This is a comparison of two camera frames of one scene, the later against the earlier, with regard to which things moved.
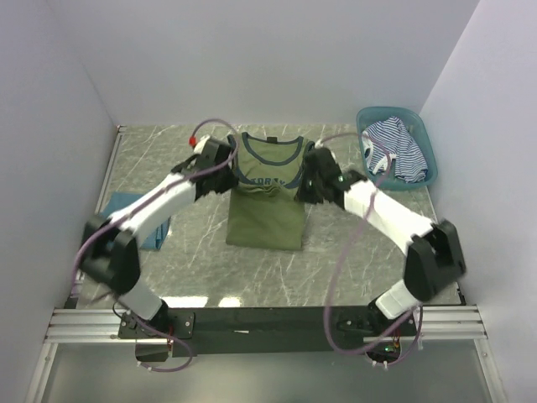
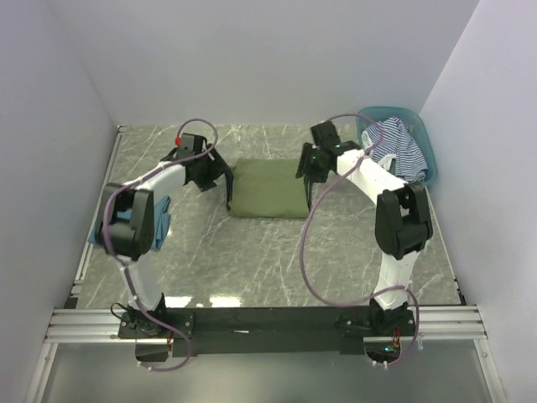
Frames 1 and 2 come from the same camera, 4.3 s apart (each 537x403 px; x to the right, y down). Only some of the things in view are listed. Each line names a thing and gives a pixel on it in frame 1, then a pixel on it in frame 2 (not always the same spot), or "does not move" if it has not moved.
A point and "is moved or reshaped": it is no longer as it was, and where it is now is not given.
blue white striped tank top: (389, 139) does not move
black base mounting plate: (223, 332) does not move
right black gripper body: (309, 189) to (310, 164)
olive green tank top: (263, 211) is moved or reshaped
